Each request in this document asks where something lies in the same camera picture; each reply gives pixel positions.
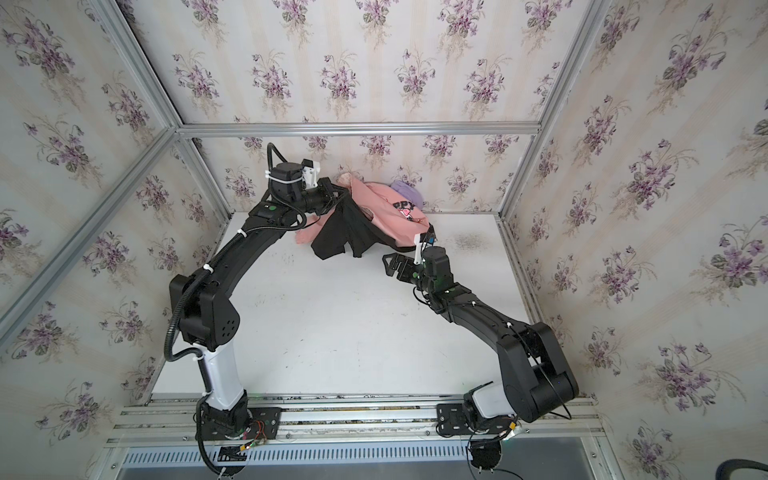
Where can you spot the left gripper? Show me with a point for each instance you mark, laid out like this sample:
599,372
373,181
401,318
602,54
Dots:
335,196

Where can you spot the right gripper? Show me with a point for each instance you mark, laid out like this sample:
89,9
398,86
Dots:
405,269

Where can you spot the black cloth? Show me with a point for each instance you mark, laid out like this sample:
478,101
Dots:
348,225

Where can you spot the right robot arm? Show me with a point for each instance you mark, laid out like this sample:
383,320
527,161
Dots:
535,376

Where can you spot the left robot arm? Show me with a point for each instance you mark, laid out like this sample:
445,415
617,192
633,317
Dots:
204,320

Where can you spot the purple cloth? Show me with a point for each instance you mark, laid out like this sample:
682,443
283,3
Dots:
408,192

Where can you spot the pink printed sweatshirt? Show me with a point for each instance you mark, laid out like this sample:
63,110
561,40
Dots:
388,210

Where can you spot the white vent grille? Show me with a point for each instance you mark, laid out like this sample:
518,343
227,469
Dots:
299,454

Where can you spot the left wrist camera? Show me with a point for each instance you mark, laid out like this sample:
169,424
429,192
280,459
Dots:
310,173

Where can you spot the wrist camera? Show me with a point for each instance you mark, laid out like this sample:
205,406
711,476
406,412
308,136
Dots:
310,173
422,242

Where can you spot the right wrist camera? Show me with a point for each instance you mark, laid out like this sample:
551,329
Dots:
422,242

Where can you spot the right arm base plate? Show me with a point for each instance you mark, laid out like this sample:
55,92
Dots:
460,419

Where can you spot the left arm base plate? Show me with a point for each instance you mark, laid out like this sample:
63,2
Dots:
252,424

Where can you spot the aluminium rail base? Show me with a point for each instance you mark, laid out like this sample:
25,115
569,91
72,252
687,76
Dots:
168,420

